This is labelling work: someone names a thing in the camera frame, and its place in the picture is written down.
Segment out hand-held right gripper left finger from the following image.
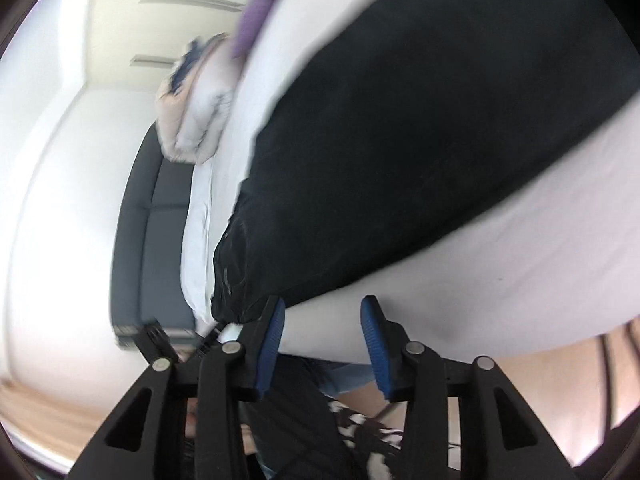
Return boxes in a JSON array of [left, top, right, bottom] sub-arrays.
[[70, 296, 287, 480]]

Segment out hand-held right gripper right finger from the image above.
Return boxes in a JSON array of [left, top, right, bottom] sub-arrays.
[[360, 295, 576, 480]]

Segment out black pants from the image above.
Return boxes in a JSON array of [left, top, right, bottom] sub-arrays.
[[210, 0, 637, 324]]

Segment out person's blue jeans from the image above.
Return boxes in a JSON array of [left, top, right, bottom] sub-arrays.
[[312, 360, 373, 398]]

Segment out person's black quilted clothing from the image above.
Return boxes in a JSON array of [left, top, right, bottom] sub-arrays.
[[239, 353, 368, 480]]

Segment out black white patterned cloth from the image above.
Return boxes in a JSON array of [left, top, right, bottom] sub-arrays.
[[327, 399, 407, 480]]

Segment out white bed sheet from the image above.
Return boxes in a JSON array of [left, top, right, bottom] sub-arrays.
[[182, 0, 640, 367]]

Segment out dark grey sofa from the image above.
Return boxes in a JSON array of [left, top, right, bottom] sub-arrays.
[[111, 122, 212, 352]]

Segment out pile of light clothes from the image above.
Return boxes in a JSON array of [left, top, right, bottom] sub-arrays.
[[156, 32, 247, 164]]

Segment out dark blue patterned cloth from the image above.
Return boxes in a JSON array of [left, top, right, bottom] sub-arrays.
[[169, 39, 213, 92]]

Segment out purple cloth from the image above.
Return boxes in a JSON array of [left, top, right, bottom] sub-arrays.
[[232, 0, 282, 59]]

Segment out white wardrobe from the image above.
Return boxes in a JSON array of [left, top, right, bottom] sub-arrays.
[[89, 0, 262, 92]]

